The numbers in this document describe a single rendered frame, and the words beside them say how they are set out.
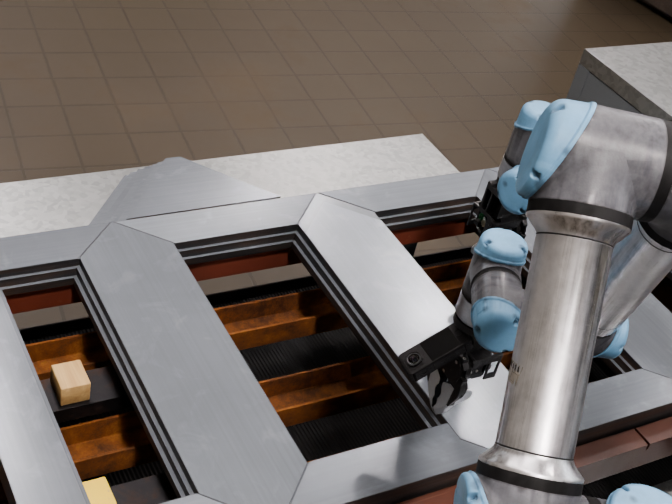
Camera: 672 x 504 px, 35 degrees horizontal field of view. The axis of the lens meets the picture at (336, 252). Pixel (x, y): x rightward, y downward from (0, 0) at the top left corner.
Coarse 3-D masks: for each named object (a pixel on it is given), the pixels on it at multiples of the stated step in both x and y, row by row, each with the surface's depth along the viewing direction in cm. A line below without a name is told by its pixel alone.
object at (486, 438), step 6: (480, 432) 175; (486, 432) 175; (492, 432) 175; (462, 438) 173; (468, 438) 173; (474, 438) 173; (480, 438) 174; (486, 438) 174; (492, 438) 174; (480, 444) 173; (486, 444) 173; (492, 444) 173
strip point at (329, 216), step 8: (320, 208) 217; (328, 208) 218; (336, 208) 218; (344, 208) 219; (320, 216) 215; (328, 216) 216; (336, 216) 216; (344, 216) 217; (352, 216) 217; (360, 216) 218; (368, 216) 218; (312, 224) 212; (320, 224) 213; (328, 224) 213; (336, 224) 214; (344, 224) 214; (352, 224) 215; (360, 224) 215
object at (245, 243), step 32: (416, 224) 227; (192, 256) 202; (224, 256) 205; (320, 256) 205; (0, 288) 184; (32, 288) 187; (96, 320) 183; (352, 320) 196; (384, 352) 188; (128, 384) 172; (416, 384) 182; (416, 416) 181; (640, 416) 188; (160, 448) 163; (448, 480) 168
